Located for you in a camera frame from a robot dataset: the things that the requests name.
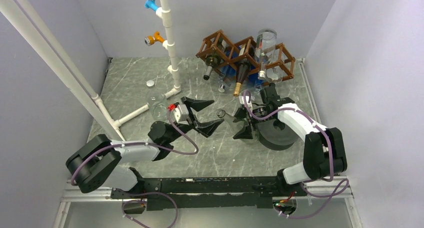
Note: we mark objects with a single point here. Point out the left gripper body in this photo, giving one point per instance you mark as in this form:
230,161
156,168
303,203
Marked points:
191,126

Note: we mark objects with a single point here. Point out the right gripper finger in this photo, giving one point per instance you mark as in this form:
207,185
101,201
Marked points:
245,133
240,115

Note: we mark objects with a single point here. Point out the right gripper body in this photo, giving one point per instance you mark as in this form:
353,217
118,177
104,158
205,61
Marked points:
253,121

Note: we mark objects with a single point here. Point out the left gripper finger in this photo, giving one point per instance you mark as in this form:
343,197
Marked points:
196,104
208,128

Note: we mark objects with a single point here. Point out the clear bottle dark label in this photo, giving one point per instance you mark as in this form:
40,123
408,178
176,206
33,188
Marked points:
235,127

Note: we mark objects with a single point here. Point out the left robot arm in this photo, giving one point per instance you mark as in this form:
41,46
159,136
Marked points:
98,162

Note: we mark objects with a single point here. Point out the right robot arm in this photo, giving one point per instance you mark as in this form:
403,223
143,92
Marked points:
323,148

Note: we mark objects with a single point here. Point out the brown bottle gold foil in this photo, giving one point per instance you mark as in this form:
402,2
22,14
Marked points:
243,69

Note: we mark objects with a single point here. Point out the green bottle grey cap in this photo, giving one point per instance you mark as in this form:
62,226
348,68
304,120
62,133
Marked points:
212,61

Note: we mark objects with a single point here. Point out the brown wooden wine rack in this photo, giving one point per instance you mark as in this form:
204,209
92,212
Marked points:
231,53

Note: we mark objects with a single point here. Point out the large clear bottle white stopper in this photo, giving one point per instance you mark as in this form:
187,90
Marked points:
265,48

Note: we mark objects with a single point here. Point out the dark grey foam spool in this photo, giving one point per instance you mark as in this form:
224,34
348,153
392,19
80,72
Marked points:
276,135

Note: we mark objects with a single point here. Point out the clear glass jar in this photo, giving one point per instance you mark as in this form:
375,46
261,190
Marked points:
157,104

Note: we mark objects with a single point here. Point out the small silver cap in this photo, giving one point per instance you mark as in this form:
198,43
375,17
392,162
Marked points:
150,83

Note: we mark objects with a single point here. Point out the orange tap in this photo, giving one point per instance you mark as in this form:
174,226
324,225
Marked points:
156,37

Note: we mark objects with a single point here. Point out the white pvc pipe stand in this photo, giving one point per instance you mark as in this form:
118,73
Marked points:
169,45

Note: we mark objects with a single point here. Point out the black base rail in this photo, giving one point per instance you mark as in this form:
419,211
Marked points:
203,192

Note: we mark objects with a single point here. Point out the white diagonal frame pipe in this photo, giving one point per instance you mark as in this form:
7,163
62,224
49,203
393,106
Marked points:
25,19

